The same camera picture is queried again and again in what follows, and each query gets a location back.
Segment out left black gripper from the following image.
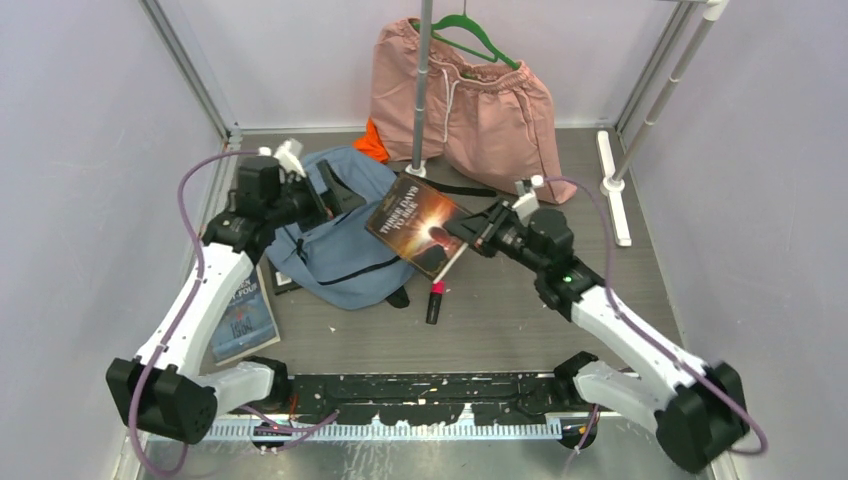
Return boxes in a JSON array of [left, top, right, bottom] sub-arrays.
[[268, 160, 366, 233]]

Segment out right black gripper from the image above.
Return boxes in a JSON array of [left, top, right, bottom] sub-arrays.
[[444, 197, 548, 274]]

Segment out blue student backpack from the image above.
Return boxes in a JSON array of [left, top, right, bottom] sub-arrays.
[[264, 146, 415, 310]]

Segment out Three Days To See book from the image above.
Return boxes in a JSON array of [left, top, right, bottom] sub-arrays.
[[366, 173, 469, 282]]

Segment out Nineteen Eighty-Four blue book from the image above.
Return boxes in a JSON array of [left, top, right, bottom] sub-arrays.
[[209, 267, 281, 366]]

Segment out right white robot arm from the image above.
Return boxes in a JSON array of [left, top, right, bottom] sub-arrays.
[[445, 201, 751, 473]]

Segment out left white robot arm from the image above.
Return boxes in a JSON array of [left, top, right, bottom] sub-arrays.
[[105, 152, 365, 445]]

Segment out orange cloth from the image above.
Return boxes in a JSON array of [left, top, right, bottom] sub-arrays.
[[352, 118, 390, 164]]

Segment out pink black highlighter marker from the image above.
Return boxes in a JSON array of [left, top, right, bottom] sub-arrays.
[[425, 280, 445, 325]]

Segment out left rack pole with foot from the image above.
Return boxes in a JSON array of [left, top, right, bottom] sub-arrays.
[[406, 0, 433, 178]]

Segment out rack pole with foot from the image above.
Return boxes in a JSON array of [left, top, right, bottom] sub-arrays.
[[596, 0, 728, 247], [406, 0, 433, 178]]

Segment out pink shorts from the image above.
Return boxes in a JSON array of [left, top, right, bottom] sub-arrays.
[[369, 18, 575, 204]]

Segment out right rack pole with foot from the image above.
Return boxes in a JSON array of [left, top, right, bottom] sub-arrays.
[[596, 0, 728, 247]]

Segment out green clothes hanger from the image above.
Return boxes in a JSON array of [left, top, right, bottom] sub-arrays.
[[431, 13, 521, 70]]

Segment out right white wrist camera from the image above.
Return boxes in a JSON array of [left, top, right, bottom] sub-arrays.
[[512, 175, 545, 225]]

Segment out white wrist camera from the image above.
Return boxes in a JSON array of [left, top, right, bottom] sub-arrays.
[[512, 175, 545, 225], [257, 138, 307, 178]]

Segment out black backpack strap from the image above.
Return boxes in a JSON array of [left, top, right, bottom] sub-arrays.
[[413, 177, 498, 199]]

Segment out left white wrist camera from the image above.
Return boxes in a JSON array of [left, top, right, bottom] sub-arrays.
[[257, 138, 307, 178]]

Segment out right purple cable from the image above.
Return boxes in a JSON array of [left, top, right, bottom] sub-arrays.
[[539, 175, 770, 458]]

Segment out purple cable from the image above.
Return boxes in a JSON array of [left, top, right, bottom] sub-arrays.
[[539, 175, 770, 458], [125, 149, 339, 480]]

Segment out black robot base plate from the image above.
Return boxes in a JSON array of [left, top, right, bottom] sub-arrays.
[[252, 372, 591, 426]]

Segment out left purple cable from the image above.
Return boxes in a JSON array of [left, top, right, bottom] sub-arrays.
[[125, 149, 339, 480]]

